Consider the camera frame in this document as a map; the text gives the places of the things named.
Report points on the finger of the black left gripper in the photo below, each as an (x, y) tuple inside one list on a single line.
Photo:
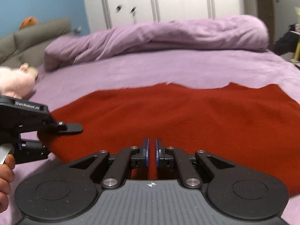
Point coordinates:
[(69, 128)]

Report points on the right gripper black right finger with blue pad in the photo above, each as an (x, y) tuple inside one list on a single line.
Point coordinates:
[(193, 171)]

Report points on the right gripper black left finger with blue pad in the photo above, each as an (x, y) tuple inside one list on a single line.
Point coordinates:
[(110, 171)]

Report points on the red knit sweater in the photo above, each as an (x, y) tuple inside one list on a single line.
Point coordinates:
[(255, 127)]

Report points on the dark clothes pile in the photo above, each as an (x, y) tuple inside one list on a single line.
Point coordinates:
[(287, 43)]

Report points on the person's left hand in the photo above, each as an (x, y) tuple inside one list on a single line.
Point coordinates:
[(7, 176)]

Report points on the pink plush toy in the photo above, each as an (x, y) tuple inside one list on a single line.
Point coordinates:
[(18, 83)]

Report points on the purple bed sheet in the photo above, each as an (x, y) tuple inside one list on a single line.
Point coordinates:
[(190, 68)]

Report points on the orange plush toy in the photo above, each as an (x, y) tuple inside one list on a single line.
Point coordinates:
[(29, 21)]

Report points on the white wardrobe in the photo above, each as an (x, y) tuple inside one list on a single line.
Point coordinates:
[(107, 14)]

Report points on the purple duvet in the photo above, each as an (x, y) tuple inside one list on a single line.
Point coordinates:
[(239, 32)]

